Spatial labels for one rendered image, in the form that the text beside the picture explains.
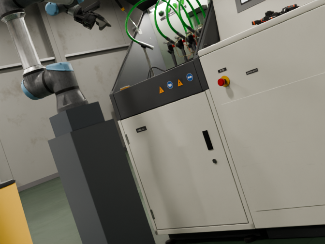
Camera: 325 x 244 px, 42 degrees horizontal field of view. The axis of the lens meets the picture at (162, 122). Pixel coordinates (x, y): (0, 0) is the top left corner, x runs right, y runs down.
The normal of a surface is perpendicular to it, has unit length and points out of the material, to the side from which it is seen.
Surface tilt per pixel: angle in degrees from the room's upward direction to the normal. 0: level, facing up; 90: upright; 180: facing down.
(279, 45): 90
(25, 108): 90
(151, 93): 90
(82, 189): 90
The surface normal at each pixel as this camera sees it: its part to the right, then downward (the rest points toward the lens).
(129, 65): 0.70, -0.22
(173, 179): -0.63, 0.23
